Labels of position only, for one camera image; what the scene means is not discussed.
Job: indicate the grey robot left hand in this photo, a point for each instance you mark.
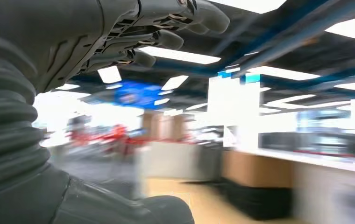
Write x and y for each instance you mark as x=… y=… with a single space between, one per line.
x=41 y=28

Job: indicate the blue wall sign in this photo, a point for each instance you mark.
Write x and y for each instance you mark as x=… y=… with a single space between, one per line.
x=137 y=94

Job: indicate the white square pillar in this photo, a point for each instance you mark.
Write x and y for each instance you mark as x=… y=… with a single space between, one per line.
x=233 y=111

